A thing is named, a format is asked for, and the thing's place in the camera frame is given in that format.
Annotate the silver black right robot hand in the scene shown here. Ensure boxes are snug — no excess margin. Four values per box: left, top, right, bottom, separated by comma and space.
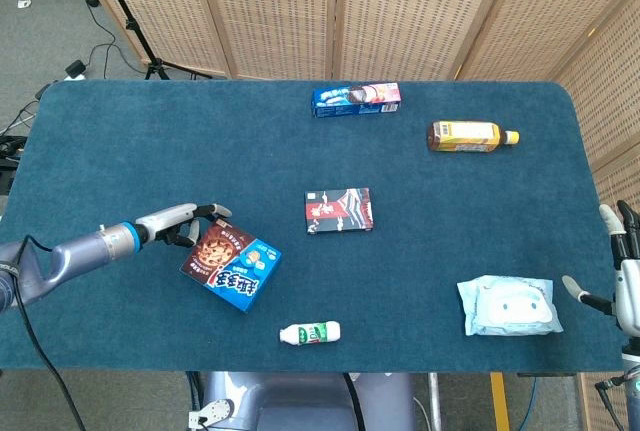
561, 200, 640, 337

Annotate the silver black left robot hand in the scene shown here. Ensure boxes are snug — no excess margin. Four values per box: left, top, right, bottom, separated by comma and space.
134, 203, 233, 248

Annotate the blue chocolate chip cookie box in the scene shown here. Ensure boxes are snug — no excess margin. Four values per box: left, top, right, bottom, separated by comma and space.
179, 218, 283, 314

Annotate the black and red flat box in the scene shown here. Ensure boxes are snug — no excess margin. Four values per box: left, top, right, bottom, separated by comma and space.
304, 187, 375, 236

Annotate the long blue sandwich cookie box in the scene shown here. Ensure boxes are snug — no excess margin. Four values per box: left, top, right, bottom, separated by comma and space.
311, 82, 403, 119

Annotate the light blue wet wipes pack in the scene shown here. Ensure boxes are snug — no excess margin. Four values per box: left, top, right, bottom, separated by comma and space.
456, 274, 565, 337

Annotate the white milk drink bottle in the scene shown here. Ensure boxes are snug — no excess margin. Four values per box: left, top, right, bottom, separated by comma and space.
278, 320, 342, 346

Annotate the black tripod stand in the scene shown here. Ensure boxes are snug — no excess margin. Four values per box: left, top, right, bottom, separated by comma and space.
89, 0, 214, 81

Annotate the silver table leg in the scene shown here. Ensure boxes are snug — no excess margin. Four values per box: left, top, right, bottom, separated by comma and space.
428, 372, 444, 431

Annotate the grey robot torso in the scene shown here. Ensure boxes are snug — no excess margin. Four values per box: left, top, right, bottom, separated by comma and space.
187, 371, 416, 431

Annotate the tea bottle with yellow label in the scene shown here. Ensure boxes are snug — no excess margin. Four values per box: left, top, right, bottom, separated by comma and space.
426, 120, 521, 154

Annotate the dark blue table mat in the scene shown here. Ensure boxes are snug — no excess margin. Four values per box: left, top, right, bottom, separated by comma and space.
0, 79, 632, 373

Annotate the woven wicker folding screen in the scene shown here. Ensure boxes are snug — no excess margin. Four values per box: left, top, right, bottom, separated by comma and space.
69, 0, 640, 431

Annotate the black equipment with cables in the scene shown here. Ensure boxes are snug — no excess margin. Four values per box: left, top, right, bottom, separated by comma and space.
0, 134, 27, 195

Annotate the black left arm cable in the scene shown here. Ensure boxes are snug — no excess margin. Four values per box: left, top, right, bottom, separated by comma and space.
12, 234, 87, 431

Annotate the black floor cable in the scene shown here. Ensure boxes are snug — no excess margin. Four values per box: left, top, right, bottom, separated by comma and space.
77, 0, 147, 78

